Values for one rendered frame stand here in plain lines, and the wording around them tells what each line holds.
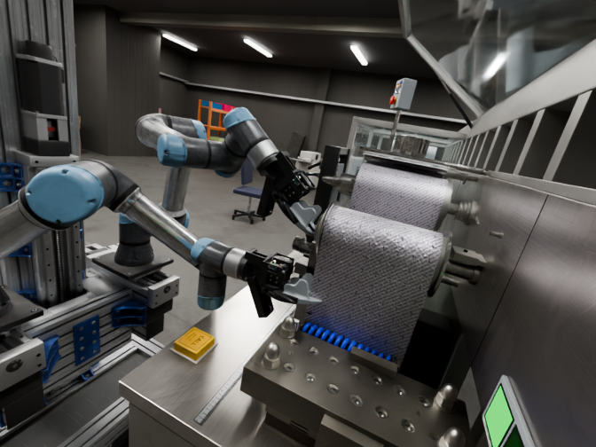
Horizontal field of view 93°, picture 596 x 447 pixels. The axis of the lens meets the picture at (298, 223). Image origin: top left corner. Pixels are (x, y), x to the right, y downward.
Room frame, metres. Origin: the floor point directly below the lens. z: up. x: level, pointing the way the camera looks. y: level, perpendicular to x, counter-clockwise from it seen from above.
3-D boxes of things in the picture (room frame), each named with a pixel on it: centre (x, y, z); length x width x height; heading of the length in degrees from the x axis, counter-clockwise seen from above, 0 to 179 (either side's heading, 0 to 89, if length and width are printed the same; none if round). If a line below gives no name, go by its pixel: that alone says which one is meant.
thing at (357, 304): (0.56, -0.17, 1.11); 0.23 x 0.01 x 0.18; 70
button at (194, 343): (0.58, 0.20, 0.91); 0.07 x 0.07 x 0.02; 70
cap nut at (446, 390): (0.42, -0.33, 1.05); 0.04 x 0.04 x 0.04
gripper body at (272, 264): (0.64, 0.05, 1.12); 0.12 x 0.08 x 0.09; 70
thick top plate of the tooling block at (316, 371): (0.43, -0.16, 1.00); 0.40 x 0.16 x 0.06; 70
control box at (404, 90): (1.16, -0.29, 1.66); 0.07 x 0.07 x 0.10; 6
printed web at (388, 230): (0.74, -0.23, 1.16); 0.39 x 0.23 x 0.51; 160
